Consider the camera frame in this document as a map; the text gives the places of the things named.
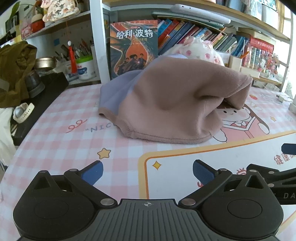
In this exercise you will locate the metal bowl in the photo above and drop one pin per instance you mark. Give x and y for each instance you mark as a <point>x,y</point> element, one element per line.
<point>45,63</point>

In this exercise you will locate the red apple figure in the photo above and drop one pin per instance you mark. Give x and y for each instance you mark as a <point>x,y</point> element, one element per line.
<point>38,25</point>

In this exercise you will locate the row of red boxes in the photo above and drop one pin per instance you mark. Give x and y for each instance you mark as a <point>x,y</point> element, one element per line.
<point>261,45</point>

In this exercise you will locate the dragon cover book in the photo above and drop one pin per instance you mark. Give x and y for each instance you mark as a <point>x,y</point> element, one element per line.
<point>131,51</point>

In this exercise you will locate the bunch of pens and brushes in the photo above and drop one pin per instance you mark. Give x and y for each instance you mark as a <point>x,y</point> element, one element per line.
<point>81,49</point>

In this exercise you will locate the long white box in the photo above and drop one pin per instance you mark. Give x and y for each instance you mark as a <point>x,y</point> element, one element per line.
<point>249,71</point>

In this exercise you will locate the pink and white plush toy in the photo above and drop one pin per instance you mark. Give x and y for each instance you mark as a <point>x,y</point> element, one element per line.
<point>201,52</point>

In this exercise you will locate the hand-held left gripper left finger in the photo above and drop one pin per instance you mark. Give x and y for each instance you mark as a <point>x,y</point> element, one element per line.
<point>92,172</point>

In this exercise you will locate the row of colourful books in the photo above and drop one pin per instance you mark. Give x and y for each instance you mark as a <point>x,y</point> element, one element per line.
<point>175,32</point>

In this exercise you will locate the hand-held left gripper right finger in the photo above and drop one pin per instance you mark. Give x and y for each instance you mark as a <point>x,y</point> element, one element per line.
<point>203,170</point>

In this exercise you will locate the pink checked desk mat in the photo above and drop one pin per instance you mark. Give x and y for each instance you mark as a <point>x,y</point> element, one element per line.
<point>69,143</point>

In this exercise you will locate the floral fabric hanging ornament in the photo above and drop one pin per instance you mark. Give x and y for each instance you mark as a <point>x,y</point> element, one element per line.
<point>60,10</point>

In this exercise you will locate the white wrist watch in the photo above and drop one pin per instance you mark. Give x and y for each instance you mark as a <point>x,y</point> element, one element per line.
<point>23,111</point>

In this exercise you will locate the small white open box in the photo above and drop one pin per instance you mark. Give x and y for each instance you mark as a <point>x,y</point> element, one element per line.
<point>235,63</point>

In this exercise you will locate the colourful figurine set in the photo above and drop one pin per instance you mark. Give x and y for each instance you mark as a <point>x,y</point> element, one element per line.
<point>266,60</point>

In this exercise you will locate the white charger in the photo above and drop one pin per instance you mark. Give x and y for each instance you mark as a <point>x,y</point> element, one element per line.
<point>283,97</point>

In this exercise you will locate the brown and lilac knit garment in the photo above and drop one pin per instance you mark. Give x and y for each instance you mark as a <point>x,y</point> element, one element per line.
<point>173,104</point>

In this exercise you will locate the white cloth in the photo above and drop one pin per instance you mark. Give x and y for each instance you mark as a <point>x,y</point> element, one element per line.
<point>5,136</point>

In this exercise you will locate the silver laptop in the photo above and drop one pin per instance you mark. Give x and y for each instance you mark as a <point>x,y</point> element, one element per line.
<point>201,14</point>

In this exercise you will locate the olive green cloth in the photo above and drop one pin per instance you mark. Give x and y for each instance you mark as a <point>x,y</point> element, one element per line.
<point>13,69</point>

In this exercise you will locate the white and wooden bookshelf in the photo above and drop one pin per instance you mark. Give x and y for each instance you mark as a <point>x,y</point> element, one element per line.
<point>96,46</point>

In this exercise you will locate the red tassel ornament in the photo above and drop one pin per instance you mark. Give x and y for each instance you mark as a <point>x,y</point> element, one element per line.
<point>71,58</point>

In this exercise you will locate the white pen holder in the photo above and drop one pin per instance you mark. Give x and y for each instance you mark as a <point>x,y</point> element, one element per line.
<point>63,69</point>

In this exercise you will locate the black case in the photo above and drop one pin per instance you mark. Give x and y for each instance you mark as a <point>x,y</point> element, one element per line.
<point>52,85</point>

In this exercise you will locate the white jar with green lid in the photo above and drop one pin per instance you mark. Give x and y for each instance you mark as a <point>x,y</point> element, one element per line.
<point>86,69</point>

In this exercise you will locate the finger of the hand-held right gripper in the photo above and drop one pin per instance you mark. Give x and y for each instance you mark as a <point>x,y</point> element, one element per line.
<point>277,177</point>
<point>289,148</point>

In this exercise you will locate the dark round jar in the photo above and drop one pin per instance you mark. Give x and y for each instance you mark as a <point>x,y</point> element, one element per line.
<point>34,83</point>

